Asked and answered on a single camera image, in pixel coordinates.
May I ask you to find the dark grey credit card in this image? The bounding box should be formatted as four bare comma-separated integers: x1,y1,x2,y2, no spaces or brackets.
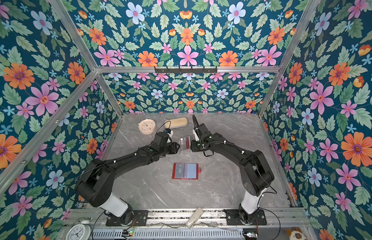
174,164,186,179

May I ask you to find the red card holder wallet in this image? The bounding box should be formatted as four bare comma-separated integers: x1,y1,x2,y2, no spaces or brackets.
172,163,202,180

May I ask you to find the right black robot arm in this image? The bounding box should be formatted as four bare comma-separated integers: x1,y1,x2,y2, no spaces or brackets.
191,115,275,225

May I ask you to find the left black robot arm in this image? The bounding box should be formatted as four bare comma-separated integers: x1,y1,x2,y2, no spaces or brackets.
75,128,180,226

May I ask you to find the pink round clock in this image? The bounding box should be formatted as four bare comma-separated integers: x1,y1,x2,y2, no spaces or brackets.
138,119,157,135

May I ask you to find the white remote control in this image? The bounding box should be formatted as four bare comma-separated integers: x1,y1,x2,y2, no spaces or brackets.
186,208,204,228

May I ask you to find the white alarm clock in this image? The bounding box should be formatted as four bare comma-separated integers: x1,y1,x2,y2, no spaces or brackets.
65,224,92,240

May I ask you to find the plush toy animal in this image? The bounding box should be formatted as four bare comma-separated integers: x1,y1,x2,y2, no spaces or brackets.
286,228,308,240

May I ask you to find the black hook rail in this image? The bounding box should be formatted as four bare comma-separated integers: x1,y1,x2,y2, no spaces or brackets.
154,67,218,74

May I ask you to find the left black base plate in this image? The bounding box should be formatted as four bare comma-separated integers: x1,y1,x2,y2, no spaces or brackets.
105,210,149,227

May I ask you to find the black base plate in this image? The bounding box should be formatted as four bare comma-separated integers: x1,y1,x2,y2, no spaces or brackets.
224,209,267,226
105,210,149,227

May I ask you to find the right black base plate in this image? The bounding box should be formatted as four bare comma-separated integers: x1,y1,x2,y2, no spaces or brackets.
224,209,267,226

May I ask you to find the white perforated cable duct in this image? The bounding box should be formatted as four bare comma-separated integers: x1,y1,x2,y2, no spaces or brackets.
90,228,245,240

